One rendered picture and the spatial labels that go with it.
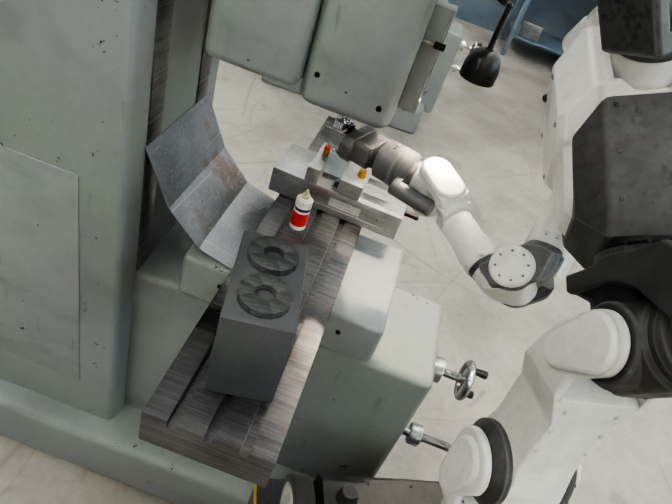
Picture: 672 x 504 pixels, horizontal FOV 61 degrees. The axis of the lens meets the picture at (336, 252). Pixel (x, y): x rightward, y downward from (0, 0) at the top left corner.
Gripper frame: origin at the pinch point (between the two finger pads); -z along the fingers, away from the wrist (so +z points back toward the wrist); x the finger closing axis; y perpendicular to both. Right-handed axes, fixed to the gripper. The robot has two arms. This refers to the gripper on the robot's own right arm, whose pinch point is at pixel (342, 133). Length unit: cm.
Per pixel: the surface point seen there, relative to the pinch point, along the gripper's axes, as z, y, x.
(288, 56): -7.3, -16.7, 15.8
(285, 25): -8.9, -21.8, 16.4
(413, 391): 41, 51, 1
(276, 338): 23, 10, 47
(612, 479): 118, 125, -93
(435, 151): -57, 123, -268
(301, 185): -9.4, 21.7, -5.7
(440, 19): 11.1, -29.2, -2.0
